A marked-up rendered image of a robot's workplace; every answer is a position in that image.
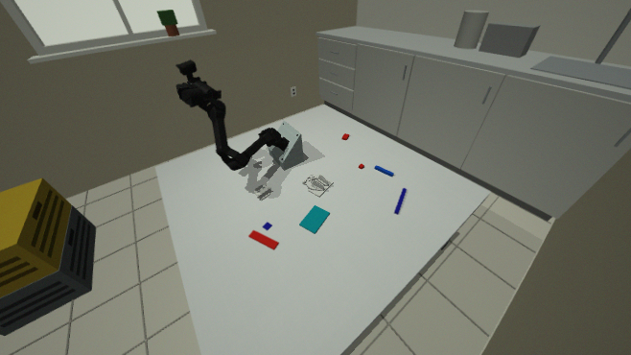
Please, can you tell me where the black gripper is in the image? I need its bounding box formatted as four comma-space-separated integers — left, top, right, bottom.
176, 60, 207, 88

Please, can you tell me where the teal flat plate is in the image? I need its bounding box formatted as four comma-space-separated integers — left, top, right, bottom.
299, 206, 330, 234

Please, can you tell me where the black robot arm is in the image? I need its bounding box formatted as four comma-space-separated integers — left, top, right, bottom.
176, 81, 290, 171

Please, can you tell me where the red flat bar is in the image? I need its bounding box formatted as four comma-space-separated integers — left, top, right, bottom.
248, 230, 279, 249

